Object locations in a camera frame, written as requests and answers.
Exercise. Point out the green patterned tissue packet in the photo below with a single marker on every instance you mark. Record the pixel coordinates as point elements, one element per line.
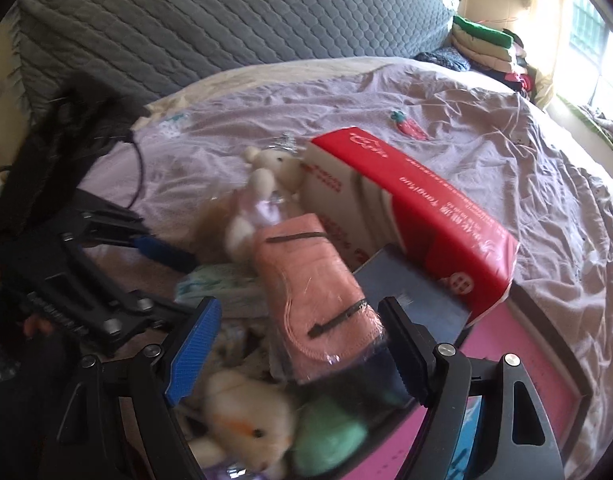
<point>211,285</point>

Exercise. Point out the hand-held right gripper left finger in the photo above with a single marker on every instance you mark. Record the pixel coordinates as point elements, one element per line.
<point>196,345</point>

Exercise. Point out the pink face mask pack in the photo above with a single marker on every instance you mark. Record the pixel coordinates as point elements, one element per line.
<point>306,300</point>

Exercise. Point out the stack of folded clothes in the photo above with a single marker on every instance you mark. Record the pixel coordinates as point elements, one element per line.
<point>481,35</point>

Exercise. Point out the window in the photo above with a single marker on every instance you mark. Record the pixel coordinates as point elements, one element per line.
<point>586,20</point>

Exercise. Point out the green soft sponge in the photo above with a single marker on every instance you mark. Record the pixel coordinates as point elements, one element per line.
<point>331,435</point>

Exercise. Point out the patterned cloth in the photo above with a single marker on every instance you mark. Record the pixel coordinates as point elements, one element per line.
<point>601,120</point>

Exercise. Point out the grey quilted headboard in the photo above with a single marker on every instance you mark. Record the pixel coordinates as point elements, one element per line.
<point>211,20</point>

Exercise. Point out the black cloth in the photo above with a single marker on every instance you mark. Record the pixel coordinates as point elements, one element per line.
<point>76,125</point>

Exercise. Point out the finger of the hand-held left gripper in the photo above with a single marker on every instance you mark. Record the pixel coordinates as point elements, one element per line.
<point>159,312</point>
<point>159,251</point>

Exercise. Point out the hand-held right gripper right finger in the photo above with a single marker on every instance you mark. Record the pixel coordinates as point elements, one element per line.
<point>404,360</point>

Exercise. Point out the person's left hand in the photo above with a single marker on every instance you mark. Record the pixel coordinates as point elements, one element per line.
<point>36,325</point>

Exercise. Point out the cream curtain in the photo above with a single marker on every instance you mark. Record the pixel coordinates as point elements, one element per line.
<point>549,35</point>

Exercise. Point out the dark blue box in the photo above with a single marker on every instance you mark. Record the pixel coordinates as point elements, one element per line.
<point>411,285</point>

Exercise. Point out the red and white carton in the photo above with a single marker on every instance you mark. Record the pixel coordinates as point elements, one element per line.
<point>436,210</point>

